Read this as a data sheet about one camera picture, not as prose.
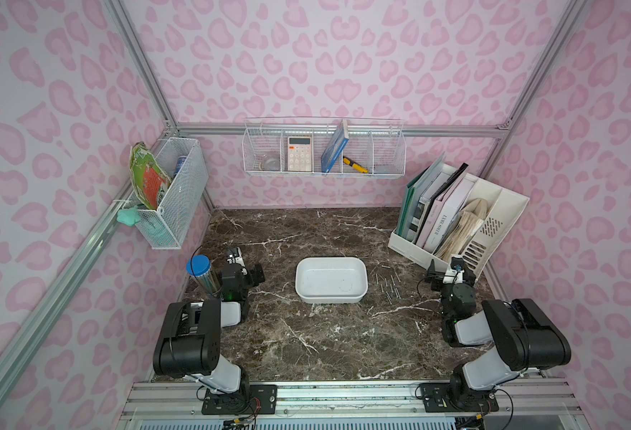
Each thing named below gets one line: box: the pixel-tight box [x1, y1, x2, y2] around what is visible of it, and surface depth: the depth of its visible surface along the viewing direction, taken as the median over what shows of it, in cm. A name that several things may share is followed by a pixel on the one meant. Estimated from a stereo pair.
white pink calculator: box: [286, 136, 312, 172], surface depth 97 cm
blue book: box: [320, 118, 350, 175], surface depth 90 cm
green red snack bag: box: [129, 141, 172, 210], surface depth 75 cm
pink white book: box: [415, 176, 476, 252], surface depth 91 cm
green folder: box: [395, 152, 447, 239], surface depth 88 cm
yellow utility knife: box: [342, 155, 369, 174], surface depth 100 cm
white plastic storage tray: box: [294, 257, 369, 304], surface depth 98 cm
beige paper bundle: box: [434, 197, 489, 262], surface depth 91 cm
